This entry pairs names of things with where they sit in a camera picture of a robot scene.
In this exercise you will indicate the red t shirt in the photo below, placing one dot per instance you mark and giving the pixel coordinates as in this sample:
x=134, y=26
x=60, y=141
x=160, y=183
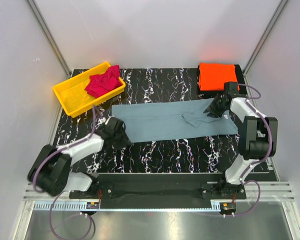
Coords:
x=101, y=84

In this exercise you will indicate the left aluminium corner post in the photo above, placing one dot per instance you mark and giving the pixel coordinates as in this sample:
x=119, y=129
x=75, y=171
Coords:
x=38, y=16

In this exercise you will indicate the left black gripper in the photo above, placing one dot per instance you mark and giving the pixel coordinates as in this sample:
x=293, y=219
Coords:
x=124, y=141

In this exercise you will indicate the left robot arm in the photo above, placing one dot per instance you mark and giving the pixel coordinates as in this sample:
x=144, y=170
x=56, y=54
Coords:
x=51, y=171

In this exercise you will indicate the yellow plastic tray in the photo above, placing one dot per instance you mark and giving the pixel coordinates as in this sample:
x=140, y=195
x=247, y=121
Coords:
x=73, y=97

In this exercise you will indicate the aluminium corner post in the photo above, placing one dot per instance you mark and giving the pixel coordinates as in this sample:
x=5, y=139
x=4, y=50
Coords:
x=266, y=33
x=38, y=16

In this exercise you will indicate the aluminium frame rail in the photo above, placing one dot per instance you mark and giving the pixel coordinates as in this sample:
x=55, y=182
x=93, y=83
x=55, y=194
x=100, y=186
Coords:
x=264, y=192

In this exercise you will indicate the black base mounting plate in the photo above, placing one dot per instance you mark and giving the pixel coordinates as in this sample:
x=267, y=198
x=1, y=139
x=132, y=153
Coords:
x=157, y=184

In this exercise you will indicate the folded orange t shirt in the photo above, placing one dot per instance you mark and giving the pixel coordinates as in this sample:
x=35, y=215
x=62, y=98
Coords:
x=213, y=76

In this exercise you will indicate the right aluminium corner post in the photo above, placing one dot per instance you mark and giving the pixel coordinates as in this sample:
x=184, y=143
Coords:
x=266, y=33

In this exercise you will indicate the blue-grey t shirt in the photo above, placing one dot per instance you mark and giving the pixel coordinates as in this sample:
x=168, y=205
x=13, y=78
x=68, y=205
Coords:
x=162, y=121

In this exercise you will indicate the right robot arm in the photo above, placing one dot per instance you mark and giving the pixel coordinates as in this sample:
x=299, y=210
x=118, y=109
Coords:
x=257, y=141

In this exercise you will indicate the folded black t shirt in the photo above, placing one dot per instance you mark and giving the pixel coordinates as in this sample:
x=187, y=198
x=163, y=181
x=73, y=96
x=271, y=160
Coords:
x=212, y=94

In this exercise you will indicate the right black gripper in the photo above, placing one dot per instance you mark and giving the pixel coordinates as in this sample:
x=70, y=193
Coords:
x=211, y=108

